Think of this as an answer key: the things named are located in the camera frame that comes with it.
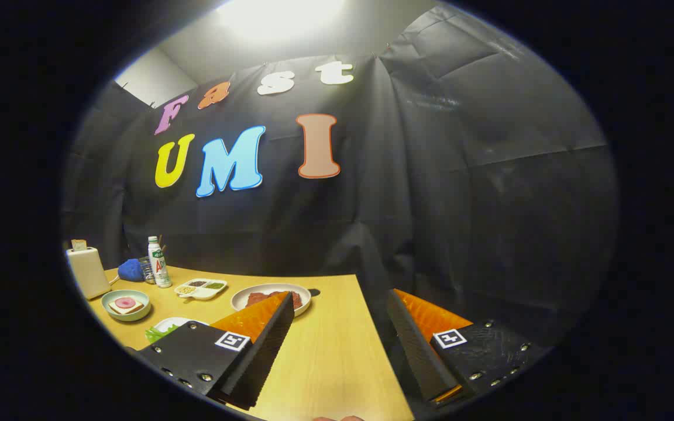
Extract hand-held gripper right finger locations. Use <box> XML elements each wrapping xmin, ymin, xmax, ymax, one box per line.
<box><xmin>387</xmin><ymin>289</ymin><xmax>548</xmax><ymax>404</ymax></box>

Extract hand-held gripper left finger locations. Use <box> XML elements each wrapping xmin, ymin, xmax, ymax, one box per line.
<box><xmin>137</xmin><ymin>291</ymin><xmax>295</xmax><ymax>411</ymax></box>

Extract green lettuce leaf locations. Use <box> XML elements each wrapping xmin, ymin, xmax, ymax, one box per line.
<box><xmin>146</xmin><ymin>325</ymin><xmax>180</xmax><ymax>344</ymax></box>

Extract red meat slices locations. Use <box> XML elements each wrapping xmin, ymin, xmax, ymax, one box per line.
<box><xmin>246</xmin><ymin>291</ymin><xmax>302</xmax><ymax>309</ymax></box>

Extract white bowl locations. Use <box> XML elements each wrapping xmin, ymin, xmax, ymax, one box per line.
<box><xmin>231</xmin><ymin>283</ymin><xmax>312</xmax><ymax>316</ymax></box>

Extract white divided dish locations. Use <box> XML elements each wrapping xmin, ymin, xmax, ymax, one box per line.
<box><xmin>174</xmin><ymin>278</ymin><xmax>228</xmax><ymax>301</ymax></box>

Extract white square plate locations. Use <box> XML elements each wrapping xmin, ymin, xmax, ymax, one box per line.
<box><xmin>147</xmin><ymin>318</ymin><xmax>209</xmax><ymax>344</ymax></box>

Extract pale green plate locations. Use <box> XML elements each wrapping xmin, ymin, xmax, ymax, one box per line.
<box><xmin>102</xmin><ymin>289</ymin><xmax>152</xmax><ymax>322</ymax></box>

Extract white bottle green cap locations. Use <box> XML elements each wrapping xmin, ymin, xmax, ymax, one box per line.
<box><xmin>148</xmin><ymin>236</ymin><xmax>172</xmax><ymax>288</ymax></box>

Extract black backdrop cloth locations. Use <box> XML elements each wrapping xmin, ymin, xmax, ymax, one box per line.
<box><xmin>62</xmin><ymin>6</ymin><xmax>618</xmax><ymax>351</ymax></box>

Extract plain bread slice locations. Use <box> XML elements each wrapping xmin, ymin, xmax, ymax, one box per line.
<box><xmin>109</xmin><ymin>297</ymin><xmax>145</xmax><ymax>315</ymax></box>

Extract blue cloth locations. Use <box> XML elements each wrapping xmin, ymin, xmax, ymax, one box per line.
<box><xmin>118</xmin><ymin>258</ymin><xmax>146</xmax><ymax>282</ymax></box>

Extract cream white toaster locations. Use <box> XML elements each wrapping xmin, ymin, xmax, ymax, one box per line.
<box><xmin>66</xmin><ymin>246</ymin><xmax>112</xmax><ymax>301</ymax></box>

